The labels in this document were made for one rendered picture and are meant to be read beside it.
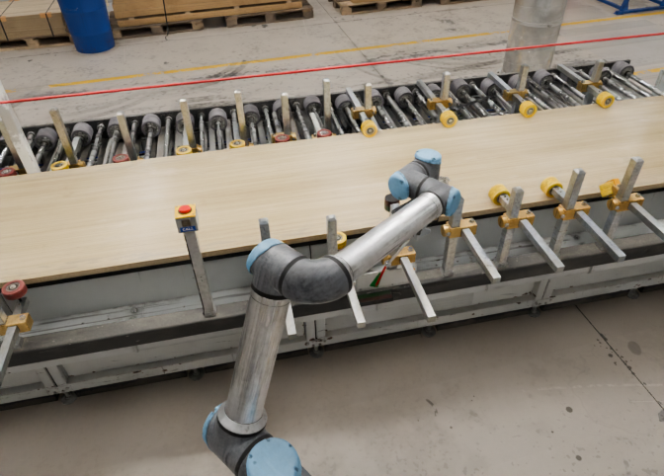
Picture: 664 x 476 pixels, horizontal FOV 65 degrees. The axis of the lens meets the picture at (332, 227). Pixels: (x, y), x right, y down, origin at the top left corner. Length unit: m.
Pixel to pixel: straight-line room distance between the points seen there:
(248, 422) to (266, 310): 0.38
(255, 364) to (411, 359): 1.50
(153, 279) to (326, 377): 1.03
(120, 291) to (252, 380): 1.03
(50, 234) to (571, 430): 2.50
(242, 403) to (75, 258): 1.05
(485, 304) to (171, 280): 1.64
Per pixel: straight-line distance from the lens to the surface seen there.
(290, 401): 2.72
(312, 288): 1.28
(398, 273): 2.19
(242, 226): 2.25
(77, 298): 2.45
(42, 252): 2.43
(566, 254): 2.56
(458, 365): 2.89
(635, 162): 2.40
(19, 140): 2.92
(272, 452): 1.61
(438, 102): 3.09
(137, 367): 2.81
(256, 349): 1.47
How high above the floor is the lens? 2.29
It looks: 39 degrees down
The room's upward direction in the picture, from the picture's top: 2 degrees counter-clockwise
